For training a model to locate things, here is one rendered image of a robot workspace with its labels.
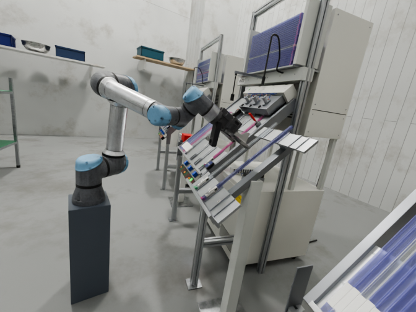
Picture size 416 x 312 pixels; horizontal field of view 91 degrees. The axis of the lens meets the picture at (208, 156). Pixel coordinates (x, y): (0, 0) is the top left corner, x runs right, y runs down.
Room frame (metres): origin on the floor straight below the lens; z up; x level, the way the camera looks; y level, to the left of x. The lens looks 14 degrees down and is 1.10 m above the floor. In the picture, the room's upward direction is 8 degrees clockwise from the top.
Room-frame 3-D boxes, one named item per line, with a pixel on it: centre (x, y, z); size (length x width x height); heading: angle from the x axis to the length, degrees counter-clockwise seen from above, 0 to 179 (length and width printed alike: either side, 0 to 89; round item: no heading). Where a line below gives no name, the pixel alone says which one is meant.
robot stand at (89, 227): (0.96, 0.58, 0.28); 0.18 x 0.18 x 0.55; 35
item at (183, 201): (2.14, 0.24, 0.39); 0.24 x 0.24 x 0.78; 21
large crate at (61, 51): (4.25, 2.93, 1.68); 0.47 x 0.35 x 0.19; 125
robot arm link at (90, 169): (0.96, 0.58, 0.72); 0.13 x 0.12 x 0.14; 156
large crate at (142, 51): (5.13, 1.66, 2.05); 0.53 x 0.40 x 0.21; 125
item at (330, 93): (1.76, -0.77, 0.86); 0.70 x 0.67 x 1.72; 21
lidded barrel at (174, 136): (5.05, 1.04, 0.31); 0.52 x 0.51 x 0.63; 35
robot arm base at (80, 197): (0.96, 0.58, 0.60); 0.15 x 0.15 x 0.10
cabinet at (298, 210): (1.63, -0.45, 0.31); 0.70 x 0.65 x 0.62; 21
